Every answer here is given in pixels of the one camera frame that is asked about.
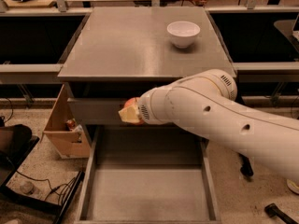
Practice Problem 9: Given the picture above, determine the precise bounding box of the open grey middle drawer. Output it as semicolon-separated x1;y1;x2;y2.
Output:
74;126;222;224

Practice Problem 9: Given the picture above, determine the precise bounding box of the black cable on floor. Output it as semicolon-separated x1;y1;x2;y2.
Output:
16;170;78;205

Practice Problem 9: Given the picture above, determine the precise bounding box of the closed grey top drawer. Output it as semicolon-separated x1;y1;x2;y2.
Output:
67;98;125;125

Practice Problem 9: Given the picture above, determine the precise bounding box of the grey drawer cabinet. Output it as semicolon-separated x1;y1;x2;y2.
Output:
59;7;235;140

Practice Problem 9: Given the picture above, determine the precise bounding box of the white sneaker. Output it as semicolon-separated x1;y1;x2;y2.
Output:
287;180;299;195

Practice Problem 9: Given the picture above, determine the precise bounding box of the black tool handle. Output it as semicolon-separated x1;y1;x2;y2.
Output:
264;203;299;224

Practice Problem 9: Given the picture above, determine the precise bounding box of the clear plastic bottle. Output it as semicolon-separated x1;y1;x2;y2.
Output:
20;181;40;196

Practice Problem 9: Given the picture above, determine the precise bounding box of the cardboard box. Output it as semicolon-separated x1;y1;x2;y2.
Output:
43;86;90;159

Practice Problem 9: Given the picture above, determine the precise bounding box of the white ceramic bowl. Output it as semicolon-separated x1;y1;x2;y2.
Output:
167;21;201;49

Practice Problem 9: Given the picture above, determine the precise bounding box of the black desk leg bar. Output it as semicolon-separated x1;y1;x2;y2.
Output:
239;154;253;177

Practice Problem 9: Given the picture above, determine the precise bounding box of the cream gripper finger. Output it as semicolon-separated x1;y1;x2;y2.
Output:
119;105;140;124

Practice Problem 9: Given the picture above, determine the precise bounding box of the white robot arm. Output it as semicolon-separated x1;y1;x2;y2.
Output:
119;69;299;182

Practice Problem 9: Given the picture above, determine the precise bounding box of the red apple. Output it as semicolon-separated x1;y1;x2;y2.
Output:
124;97;144;125

